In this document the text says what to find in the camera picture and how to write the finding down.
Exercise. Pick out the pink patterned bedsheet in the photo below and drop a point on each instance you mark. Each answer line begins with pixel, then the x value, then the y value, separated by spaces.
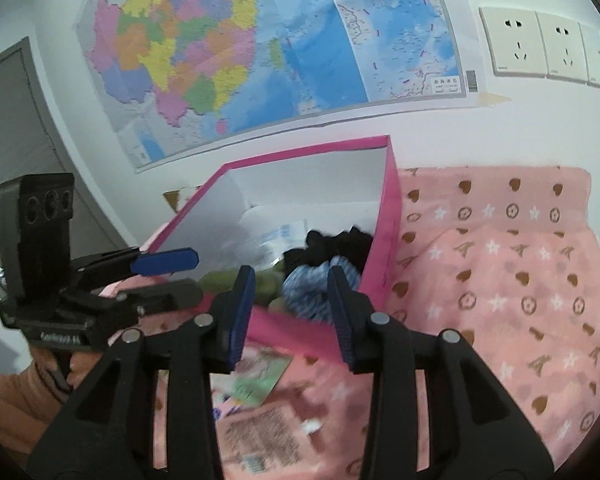
pixel 504 255

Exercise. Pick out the black scrunchie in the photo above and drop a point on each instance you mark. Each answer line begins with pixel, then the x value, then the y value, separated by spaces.
pixel 353 245

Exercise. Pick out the person left hand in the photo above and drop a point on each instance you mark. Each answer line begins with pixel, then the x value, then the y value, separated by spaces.
pixel 75 364

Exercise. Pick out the green frog plush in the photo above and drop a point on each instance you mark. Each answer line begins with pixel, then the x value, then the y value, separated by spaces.
pixel 268 284

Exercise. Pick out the pink cardboard box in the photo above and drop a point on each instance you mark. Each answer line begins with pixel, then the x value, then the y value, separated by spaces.
pixel 251 211

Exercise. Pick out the grey door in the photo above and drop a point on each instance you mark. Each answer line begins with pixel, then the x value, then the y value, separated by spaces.
pixel 30 144

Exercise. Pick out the red green cotton swab bag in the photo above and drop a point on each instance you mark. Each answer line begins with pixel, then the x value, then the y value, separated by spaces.
pixel 254 377

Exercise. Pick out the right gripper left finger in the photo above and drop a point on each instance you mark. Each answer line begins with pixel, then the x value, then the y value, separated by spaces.
pixel 145 409

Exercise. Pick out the white blue plastic packet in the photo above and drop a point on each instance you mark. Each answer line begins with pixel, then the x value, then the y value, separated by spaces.
pixel 269 247

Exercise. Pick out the colourful wall map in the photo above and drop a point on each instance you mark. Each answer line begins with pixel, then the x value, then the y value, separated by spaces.
pixel 183 76

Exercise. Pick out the white wall socket panel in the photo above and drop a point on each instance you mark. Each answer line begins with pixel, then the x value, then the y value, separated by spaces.
pixel 524 43

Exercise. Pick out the blue checkered scrunchie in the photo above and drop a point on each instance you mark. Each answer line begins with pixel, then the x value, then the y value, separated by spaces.
pixel 305 290

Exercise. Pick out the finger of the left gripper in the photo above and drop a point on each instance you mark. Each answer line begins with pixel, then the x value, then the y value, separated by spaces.
pixel 165 297
pixel 170 262

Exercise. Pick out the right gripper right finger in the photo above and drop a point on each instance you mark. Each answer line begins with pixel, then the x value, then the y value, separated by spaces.
pixel 437 410

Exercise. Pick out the pink printed sachet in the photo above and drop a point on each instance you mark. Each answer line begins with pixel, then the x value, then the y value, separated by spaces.
pixel 266 443

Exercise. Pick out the white patterned pillow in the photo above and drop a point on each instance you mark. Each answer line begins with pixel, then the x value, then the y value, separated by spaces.
pixel 177 199

